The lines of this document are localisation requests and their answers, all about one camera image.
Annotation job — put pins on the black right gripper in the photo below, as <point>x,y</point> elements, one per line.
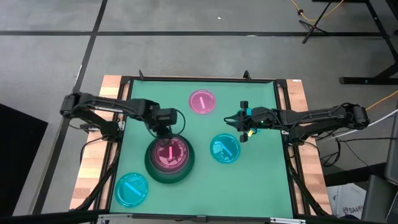
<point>245,124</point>

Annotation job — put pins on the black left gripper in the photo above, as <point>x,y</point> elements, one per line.
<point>164,116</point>

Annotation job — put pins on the clear pink plastic plate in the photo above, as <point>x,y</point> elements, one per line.
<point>202,101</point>
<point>178,152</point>

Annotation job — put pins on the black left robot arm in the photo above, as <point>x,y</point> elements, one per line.
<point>109,105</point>

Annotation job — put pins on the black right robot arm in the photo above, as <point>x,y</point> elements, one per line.
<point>326,116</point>

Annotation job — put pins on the large dark green plate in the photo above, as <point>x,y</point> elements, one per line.
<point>169,179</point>

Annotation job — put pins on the green table mat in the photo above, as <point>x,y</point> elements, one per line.
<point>255,186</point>

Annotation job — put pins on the wooden side board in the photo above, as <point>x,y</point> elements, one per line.
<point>298,96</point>
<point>93,161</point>

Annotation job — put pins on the black tripod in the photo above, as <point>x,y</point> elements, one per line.
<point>311,27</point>

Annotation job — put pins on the black metal stand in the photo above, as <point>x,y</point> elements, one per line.
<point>357,80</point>

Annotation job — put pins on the white cardboard box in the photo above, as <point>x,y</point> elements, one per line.
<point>348,202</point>

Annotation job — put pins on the black table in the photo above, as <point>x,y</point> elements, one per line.
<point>18,161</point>

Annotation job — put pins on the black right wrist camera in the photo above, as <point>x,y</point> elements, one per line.
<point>262,112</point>

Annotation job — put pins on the black table frame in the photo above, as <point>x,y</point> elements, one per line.
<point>202,79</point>

